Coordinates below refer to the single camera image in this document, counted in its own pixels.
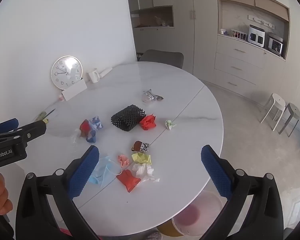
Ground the pink paper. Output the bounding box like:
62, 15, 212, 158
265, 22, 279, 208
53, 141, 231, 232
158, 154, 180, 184
118, 154, 131, 168

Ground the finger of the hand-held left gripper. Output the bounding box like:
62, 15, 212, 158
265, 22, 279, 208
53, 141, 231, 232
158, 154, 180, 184
12, 119, 48, 146
0, 118, 19, 135

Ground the round white wall clock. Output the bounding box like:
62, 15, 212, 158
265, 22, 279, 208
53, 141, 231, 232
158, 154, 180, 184
51, 56, 83, 90

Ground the black foam net sleeve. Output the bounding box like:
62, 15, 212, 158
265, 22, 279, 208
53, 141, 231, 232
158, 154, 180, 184
111, 104, 147, 132

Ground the grey chair back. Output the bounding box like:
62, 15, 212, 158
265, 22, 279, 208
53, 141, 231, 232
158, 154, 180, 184
139, 49, 184, 70

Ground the white countertop appliance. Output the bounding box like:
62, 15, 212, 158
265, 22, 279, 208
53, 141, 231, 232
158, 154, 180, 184
247, 25, 266, 47

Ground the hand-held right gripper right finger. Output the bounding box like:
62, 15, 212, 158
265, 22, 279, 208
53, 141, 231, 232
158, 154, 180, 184
201, 144, 284, 240

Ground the yellow bucket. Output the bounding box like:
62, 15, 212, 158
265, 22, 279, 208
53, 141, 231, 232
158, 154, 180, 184
157, 219, 183, 237

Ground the beige cabinet unit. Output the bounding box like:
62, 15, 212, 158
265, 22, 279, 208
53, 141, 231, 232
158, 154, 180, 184
126, 0, 300, 107

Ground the white card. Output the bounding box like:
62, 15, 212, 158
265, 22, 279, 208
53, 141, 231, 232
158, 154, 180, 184
61, 79, 88, 102

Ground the white wall rail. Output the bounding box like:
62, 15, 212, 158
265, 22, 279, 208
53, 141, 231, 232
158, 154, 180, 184
248, 15, 276, 29

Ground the white tissue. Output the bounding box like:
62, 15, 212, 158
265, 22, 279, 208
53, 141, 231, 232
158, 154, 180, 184
132, 163, 160, 182

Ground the red and brown wrapper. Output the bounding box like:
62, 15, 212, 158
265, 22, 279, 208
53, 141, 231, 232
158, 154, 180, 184
79, 119, 92, 138

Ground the blue face mask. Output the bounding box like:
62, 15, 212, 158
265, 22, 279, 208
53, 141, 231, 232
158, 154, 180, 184
88, 156, 123, 188

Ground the blue and white wrapper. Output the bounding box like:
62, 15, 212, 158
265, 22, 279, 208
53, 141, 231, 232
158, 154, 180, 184
86, 116, 103, 143

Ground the clear and dark snack wrapper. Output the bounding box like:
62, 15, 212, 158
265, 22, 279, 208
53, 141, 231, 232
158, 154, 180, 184
142, 89, 164, 103

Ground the wire rack with small items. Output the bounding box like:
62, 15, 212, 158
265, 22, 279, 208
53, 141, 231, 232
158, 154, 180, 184
231, 29, 249, 41

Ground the white stool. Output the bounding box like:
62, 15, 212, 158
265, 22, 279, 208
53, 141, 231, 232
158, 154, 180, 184
260, 93, 286, 131

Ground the brown printed snack wrapper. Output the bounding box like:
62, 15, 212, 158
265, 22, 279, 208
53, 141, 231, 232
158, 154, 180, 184
131, 141, 150, 153

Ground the beige drawer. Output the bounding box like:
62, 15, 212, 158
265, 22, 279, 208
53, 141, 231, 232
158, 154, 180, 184
216, 36, 268, 69
213, 69, 257, 95
214, 53, 265, 83

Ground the yellow paper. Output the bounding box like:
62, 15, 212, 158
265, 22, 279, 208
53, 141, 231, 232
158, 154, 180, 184
131, 152, 152, 165

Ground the green handled pointed tool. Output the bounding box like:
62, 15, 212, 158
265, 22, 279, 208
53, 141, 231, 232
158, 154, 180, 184
34, 108, 56, 123

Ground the clear plastic film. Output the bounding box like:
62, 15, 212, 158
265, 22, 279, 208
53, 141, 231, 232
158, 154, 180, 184
69, 127, 82, 143

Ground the red crumpled paper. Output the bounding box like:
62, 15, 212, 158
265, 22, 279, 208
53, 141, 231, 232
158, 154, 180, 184
139, 114, 157, 130

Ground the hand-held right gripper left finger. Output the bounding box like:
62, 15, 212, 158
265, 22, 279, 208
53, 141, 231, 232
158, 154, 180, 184
16, 145, 100, 240

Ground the silver toaster oven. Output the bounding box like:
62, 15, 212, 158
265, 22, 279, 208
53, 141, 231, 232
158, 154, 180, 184
268, 32, 284, 56

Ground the grey stool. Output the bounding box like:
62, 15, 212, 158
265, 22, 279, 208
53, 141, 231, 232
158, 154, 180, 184
278, 102, 300, 138

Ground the white bottle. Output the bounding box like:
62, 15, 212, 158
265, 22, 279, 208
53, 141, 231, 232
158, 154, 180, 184
99, 66, 113, 78

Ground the white cup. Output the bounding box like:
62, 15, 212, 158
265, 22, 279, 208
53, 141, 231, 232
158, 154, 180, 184
87, 68, 101, 83

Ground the red plastic packet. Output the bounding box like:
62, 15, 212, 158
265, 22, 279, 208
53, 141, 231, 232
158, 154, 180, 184
116, 169, 142, 193

